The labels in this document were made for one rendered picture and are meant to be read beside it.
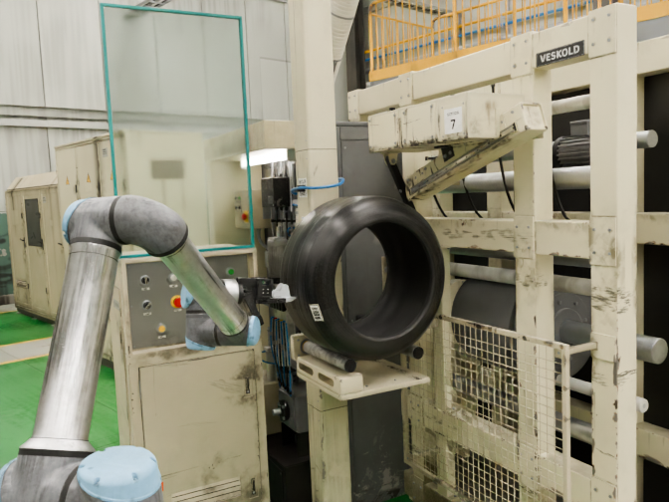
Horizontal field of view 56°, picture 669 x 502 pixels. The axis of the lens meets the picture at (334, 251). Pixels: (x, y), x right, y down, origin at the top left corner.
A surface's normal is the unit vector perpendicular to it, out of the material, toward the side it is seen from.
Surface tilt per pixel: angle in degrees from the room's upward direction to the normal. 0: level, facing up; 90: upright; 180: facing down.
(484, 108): 90
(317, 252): 72
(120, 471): 5
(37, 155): 90
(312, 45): 90
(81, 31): 90
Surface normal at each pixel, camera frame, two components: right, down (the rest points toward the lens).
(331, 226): -0.16, -0.44
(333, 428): 0.47, 0.06
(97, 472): 0.00, -0.99
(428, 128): -0.88, 0.08
